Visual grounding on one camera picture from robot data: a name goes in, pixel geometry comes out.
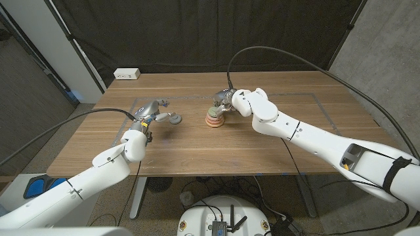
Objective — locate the white robot torso edge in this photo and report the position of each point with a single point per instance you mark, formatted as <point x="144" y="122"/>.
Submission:
<point x="65" y="232"/>

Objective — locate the white table leg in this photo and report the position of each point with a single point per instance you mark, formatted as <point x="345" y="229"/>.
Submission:
<point x="139" y="200"/>

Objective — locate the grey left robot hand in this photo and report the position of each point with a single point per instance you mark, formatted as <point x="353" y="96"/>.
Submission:
<point x="147" y="109"/>

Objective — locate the black backdrop stand pole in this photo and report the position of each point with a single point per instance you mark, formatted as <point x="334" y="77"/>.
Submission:
<point x="77" y="49"/>
<point x="348" y="31"/>

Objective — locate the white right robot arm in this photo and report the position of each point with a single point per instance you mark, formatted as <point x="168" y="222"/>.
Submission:
<point x="311" y="137"/>

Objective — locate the grey table leg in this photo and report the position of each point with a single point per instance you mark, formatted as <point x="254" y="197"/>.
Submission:
<point x="306" y="196"/>

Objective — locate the grey round floor object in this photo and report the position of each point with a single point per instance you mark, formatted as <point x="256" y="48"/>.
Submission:
<point x="187" y="198"/>

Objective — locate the white power strip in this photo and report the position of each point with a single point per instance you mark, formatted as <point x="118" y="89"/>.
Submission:
<point x="126" y="73"/>

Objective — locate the black power adapter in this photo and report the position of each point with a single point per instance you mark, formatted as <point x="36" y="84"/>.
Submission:
<point x="287" y="227"/>

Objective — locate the white foot pedal blue pads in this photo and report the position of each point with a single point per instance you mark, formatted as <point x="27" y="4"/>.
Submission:
<point x="34" y="187"/>

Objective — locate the black router with antennas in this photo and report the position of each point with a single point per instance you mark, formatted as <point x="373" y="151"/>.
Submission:
<point x="219" y="227"/>

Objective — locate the black backdrop curtain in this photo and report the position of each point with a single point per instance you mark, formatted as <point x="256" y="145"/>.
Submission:
<point x="210" y="32"/>

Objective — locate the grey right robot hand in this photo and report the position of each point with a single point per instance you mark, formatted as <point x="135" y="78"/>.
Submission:
<point x="224" y="98"/>

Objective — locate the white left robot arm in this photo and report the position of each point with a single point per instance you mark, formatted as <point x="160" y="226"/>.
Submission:
<point x="75" y="190"/>

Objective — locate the black round floor fan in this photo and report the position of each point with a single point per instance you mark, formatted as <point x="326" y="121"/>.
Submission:
<point x="159" y="184"/>

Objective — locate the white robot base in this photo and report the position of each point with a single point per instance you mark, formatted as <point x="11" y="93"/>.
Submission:
<point x="203" y="216"/>

